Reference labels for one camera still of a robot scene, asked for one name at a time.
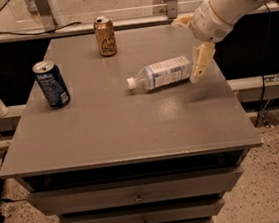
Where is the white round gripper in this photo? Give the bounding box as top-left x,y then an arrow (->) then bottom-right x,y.
171,0 -> 233,83

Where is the clear blue-label plastic bottle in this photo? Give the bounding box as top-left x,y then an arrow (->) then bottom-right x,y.
127,55 -> 193,90

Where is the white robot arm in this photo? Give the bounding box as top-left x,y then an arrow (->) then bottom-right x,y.
172,0 -> 279,83

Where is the gold soda can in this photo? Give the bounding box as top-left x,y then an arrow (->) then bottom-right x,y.
93,16 -> 117,57

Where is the top grey drawer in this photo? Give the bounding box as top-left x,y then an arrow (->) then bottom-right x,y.
27,167 -> 243,215

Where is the blue soda can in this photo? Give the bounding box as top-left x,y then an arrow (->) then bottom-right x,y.
32,60 -> 71,108

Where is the grey drawer cabinet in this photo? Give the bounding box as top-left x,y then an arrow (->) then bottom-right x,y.
1,26 -> 261,219

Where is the middle grey drawer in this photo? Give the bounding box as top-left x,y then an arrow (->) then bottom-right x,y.
60,199 -> 224,223

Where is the black cable on ledge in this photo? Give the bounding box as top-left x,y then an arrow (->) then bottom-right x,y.
0,9 -> 84,40

